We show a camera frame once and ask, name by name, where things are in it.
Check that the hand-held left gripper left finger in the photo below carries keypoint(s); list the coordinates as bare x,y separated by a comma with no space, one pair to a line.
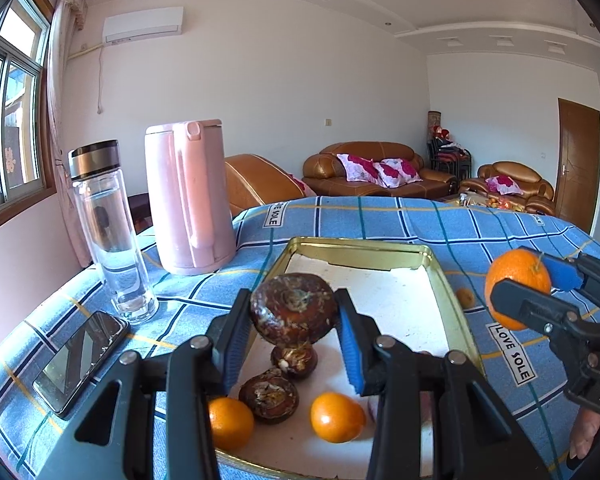
232,342

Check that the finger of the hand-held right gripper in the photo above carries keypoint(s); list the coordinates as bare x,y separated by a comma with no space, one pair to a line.
525,305
565,272

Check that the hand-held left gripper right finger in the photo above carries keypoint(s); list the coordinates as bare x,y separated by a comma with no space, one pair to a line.
352,352

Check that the orange with stem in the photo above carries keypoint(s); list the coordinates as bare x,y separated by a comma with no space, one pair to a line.
515,275

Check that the small brown mangosteen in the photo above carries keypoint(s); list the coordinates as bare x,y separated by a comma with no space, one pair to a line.
295,360
270,396

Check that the gold tin tray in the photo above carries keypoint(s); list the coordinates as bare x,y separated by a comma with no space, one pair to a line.
395,300

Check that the large brown mangosteen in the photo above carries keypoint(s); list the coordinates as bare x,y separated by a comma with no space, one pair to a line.
292,310

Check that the person's right hand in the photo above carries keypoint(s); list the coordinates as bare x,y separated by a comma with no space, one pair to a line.
585,435

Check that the small yellowish fruit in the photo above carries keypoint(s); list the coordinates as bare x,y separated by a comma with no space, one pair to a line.
465,298

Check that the blue plaid tablecloth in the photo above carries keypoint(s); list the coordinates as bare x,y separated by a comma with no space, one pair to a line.
505,230

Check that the coffee table with snacks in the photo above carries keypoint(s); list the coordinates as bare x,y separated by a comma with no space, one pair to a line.
490,202

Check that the brown leather armchair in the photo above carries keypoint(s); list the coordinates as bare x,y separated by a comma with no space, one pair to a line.
530,175
260,180

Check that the pink floral cushion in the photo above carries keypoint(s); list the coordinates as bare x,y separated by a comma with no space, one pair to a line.
399,172
502,185
357,166

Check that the brown wooden door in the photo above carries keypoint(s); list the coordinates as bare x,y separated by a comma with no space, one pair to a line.
577,165

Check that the pink electric kettle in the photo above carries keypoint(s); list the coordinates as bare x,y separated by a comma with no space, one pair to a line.
180,200

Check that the black smartphone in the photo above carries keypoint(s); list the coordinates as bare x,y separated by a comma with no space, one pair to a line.
80,360

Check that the clear glass bottle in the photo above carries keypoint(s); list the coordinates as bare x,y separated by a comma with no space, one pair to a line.
112,240

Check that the dark wooden side table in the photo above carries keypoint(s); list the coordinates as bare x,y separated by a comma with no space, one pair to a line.
141,212

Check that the stacked dark chairs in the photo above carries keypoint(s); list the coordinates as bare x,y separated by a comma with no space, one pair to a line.
447,157

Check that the long brown leather sofa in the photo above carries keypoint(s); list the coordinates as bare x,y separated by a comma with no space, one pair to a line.
325,165

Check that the tall patterned vase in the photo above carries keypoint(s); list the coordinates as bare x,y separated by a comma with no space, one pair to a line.
434,120

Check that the pink curtain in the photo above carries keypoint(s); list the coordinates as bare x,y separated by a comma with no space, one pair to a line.
62,135

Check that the air conditioner pipe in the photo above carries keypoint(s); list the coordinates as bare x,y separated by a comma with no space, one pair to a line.
100,80

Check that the window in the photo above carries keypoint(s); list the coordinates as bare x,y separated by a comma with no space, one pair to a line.
10,110

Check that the white air conditioner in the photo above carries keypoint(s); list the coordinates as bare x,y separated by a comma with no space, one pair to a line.
142,25

